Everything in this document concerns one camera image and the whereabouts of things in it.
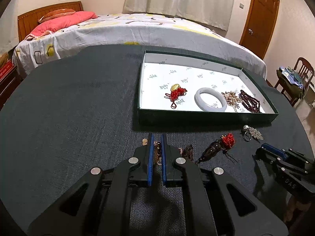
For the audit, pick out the white jade bangle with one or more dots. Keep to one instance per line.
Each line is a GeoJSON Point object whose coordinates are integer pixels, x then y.
{"type": "Point", "coordinates": [209, 100]}

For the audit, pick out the green tray with white lining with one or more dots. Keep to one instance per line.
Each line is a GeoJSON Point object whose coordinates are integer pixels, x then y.
{"type": "Point", "coordinates": [247, 103]}

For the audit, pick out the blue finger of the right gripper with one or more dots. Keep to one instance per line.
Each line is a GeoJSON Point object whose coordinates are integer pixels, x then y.
{"type": "Point", "coordinates": [273, 150]}

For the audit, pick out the wooden chair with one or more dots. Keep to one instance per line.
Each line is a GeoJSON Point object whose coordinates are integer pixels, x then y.
{"type": "Point", "coordinates": [306, 73]}

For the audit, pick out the red knot tassel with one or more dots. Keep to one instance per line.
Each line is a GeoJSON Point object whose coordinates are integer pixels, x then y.
{"type": "Point", "coordinates": [228, 140]}

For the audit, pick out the dark wooden nightstand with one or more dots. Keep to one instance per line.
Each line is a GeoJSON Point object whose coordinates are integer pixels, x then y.
{"type": "Point", "coordinates": [10, 82]}

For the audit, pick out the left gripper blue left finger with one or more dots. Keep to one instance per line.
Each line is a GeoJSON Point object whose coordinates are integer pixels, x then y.
{"type": "Point", "coordinates": [150, 159]}

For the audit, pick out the dark brown carved bead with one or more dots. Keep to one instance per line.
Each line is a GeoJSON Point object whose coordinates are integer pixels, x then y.
{"type": "Point", "coordinates": [187, 152]}

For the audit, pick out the red cord gold pendant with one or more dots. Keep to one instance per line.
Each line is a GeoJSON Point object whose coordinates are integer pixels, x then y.
{"type": "Point", "coordinates": [175, 92]}

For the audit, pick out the wooden headboard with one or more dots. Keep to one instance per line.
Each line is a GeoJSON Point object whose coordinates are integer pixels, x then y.
{"type": "Point", "coordinates": [29, 20]}

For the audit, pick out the brown wooden door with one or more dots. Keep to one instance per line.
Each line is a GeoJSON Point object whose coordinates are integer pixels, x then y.
{"type": "Point", "coordinates": [260, 25]}

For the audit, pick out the bed with patterned sheet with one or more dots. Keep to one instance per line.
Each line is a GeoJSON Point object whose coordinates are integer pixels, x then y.
{"type": "Point", "coordinates": [134, 29]}

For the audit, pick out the pink pillow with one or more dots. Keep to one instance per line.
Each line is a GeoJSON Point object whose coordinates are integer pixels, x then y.
{"type": "Point", "coordinates": [54, 25]}

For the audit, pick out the silver crystal leaf brooch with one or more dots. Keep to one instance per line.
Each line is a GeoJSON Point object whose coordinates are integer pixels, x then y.
{"type": "Point", "coordinates": [256, 134]}

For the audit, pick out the red box on nightstand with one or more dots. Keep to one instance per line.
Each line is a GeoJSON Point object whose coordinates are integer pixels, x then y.
{"type": "Point", "coordinates": [5, 69]}

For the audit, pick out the clothes pile on chair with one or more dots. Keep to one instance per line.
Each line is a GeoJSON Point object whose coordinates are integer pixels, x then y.
{"type": "Point", "coordinates": [291, 82]}

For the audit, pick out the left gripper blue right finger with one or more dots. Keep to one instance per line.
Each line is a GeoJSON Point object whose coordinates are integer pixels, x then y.
{"type": "Point", "coordinates": [164, 161]}

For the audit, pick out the brown orange pillow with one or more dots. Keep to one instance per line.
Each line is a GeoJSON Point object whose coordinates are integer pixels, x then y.
{"type": "Point", "coordinates": [56, 14]}

